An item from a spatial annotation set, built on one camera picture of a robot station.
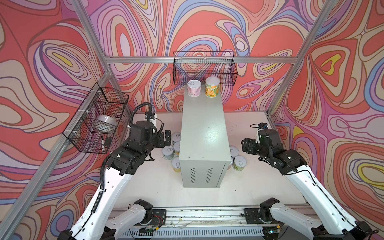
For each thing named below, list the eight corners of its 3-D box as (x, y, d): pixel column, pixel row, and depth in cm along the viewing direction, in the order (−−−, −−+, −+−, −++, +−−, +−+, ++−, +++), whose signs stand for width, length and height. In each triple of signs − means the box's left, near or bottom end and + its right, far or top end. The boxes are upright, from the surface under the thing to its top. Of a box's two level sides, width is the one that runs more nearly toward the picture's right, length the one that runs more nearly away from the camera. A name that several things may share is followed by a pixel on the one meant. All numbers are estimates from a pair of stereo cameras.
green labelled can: (232, 171, 91) (235, 166, 86) (230, 160, 96) (233, 155, 91) (244, 171, 91) (247, 166, 86) (242, 160, 96) (245, 155, 91)
